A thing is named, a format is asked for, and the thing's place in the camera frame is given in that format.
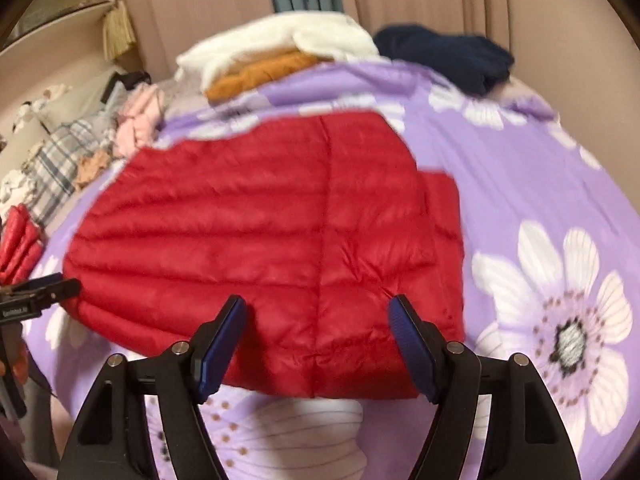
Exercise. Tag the orange folded garment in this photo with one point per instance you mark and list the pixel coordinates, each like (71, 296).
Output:
(258, 73)

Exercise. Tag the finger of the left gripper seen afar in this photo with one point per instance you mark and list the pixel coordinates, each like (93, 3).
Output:
(20, 302)

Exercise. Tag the plaid grey shirt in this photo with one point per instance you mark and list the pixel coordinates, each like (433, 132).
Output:
(55, 164)

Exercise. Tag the tan small cloth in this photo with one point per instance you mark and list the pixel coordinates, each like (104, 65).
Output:
(90, 167)

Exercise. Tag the navy blue garment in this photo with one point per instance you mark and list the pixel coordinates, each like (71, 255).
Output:
(473, 63)

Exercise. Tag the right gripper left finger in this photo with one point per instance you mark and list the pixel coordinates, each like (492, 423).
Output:
(111, 438)

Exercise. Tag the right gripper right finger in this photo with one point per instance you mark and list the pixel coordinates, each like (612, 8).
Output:
(526, 438)

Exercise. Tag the yellow hanging cloth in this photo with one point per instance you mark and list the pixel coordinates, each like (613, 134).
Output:
(118, 32)

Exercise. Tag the purple floral bed sheet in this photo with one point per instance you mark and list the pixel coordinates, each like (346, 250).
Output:
(550, 270)

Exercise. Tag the red puffer jacket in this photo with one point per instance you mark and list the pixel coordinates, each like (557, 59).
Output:
(315, 221)

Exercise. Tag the white wall shelf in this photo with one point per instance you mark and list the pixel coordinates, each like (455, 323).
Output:
(55, 0)

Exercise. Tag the folded red puffer garment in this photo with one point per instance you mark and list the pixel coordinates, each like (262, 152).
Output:
(21, 246)

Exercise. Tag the white fleece garment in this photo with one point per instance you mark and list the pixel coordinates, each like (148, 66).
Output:
(331, 35)

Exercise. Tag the pink garment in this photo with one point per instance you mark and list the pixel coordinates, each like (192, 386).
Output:
(138, 119)

